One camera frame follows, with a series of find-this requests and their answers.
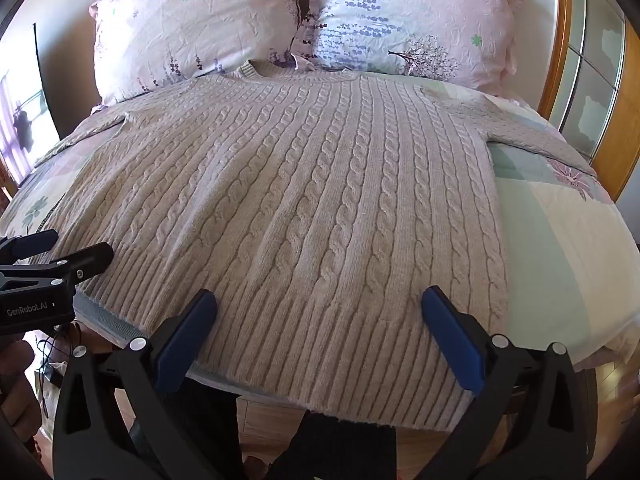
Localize black cable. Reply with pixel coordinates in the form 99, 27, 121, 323
36, 321, 86, 418

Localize floral patchwork bed sheet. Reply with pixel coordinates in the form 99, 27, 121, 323
0, 71, 640, 403

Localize window with purple curtain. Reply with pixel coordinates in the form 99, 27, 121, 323
0, 24, 62, 187

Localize pink floral pillow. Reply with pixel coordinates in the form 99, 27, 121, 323
89, 0, 307, 114

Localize person's left hand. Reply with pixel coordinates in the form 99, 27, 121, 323
0, 340, 42, 443

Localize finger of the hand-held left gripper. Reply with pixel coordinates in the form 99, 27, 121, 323
0, 242, 114, 292
0, 229, 59, 264

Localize beige cable-knit sweater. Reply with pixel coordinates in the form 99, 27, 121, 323
36, 59, 597, 433

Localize wooden headboard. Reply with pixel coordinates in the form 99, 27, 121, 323
505, 0, 573, 117

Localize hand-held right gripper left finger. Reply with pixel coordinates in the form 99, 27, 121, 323
52, 288, 219, 480

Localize pink pillow with tree print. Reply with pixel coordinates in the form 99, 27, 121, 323
290, 0, 534, 97

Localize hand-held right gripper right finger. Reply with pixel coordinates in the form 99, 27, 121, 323
420, 285, 589, 480

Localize person's dark trouser legs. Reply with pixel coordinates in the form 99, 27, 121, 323
131, 378, 396, 480

